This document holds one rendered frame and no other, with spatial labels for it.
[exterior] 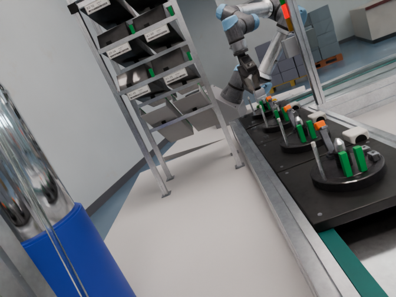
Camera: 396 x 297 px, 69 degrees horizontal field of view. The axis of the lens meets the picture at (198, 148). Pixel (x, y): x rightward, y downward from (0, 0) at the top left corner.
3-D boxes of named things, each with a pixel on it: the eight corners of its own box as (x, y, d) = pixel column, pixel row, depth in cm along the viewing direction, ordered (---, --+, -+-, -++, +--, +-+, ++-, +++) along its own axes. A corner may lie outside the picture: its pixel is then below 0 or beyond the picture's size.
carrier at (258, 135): (247, 134, 120) (237, 106, 117) (303, 111, 117) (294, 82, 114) (259, 151, 97) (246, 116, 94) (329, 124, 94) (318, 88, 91)
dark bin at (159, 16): (168, 62, 134) (163, 48, 135) (193, 51, 130) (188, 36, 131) (137, 37, 107) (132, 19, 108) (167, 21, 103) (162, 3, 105)
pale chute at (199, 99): (198, 131, 145) (196, 124, 147) (222, 122, 141) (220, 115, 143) (171, 103, 121) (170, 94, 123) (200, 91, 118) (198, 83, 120)
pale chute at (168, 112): (170, 142, 147) (170, 135, 149) (194, 134, 143) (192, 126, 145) (139, 116, 123) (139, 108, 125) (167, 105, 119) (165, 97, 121)
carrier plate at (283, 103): (239, 122, 145) (238, 118, 144) (285, 103, 142) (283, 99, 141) (247, 133, 122) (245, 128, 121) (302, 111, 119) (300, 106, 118)
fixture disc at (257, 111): (249, 116, 139) (247, 112, 138) (277, 105, 137) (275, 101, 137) (254, 122, 125) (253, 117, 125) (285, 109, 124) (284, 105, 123)
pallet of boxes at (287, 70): (270, 93, 673) (254, 48, 644) (271, 88, 736) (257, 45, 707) (317, 77, 631) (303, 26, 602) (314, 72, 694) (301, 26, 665)
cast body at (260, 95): (256, 102, 133) (251, 88, 131) (265, 99, 132) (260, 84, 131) (260, 105, 125) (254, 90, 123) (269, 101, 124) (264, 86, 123)
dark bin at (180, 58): (181, 95, 138) (177, 81, 139) (207, 84, 134) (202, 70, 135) (155, 78, 111) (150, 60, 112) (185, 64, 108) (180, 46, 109)
